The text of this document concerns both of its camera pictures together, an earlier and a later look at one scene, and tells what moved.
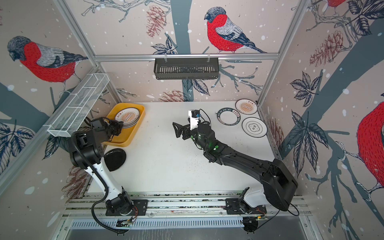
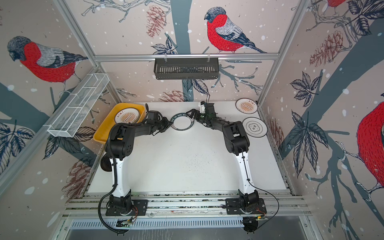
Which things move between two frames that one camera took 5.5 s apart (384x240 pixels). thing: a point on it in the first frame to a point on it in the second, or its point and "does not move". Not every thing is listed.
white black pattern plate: [254, 127] does not move
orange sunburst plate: [129, 116] does not move
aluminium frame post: [81, 37] does not move
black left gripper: [116, 124] to [167, 124]
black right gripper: [184, 129] to [195, 114]
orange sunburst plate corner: [246, 106] does not move
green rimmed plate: [228, 116] to [182, 122]
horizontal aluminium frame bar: [186, 57] does not move
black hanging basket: [186, 68] does not move
